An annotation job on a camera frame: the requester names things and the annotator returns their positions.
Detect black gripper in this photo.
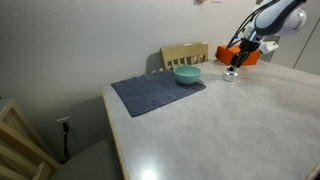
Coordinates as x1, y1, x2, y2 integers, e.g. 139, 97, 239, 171
227, 38, 260, 73

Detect silver candle tin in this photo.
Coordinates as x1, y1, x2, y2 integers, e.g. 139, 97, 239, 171
222, 71, 240, 83

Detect orange cardboard box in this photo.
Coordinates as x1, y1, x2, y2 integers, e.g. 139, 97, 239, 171
215, 45, 262, 67

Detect mint green bowl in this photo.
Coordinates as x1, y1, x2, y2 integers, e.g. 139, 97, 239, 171
173, 65, 202, 86

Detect white closet door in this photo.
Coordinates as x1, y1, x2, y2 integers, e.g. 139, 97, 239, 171
269, 0, 320, 76

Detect dark blue cloth placemat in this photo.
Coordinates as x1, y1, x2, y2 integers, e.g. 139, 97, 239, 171
110, 69, 207, 118

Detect black blue arm cable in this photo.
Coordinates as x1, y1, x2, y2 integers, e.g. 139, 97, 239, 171
227, 3, 268, 50

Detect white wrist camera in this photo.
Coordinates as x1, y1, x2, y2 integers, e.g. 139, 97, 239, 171
258, 40, 280, 55

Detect white wall outlet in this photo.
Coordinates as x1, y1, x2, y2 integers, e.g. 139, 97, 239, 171
56, 116, 71, 126

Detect black plug with cable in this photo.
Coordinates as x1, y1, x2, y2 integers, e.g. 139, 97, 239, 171
62, 121, 72, 162

